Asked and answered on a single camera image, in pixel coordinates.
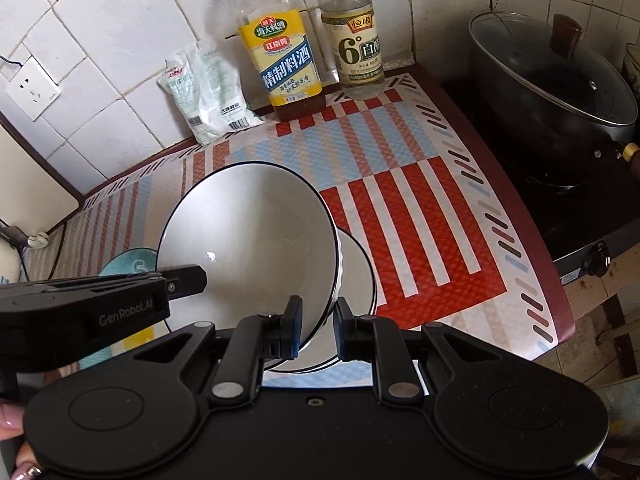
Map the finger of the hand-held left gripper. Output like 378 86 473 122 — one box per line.
164 264 209 303

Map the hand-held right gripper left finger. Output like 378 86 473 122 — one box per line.
132 295 305 402

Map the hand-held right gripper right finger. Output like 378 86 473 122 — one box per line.
335 296 495 407

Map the large white bowl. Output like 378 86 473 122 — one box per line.
265 227 379 374

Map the medium white bowl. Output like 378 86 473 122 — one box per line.
156 162 346 361

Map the person's left hand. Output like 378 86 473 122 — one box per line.
0 401 44 480

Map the blue fried egg plate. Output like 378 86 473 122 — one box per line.
45 249 173 376

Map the small white countertop appliance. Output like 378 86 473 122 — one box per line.
0 240 24 286

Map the striped table mat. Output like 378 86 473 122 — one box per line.
22 72 561 391

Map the large white appliance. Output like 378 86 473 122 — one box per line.
0 122 82 241

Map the white plastic packet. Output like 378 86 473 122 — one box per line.
157 42 266 147

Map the yellow label cooking wine bottle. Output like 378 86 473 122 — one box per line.
235 0 325 122

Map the black stove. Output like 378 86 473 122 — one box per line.
440 72 640 286

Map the dark metal wok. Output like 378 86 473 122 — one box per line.
467 10 640 191

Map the empty clear plastic bottle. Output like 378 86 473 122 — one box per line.
206 0 251 53

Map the clear vinegar bottle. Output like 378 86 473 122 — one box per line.
317 0 386 102

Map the glass wok lid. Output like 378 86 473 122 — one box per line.
469 10 640 128

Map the white wall socket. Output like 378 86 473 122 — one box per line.
5 56 62 122

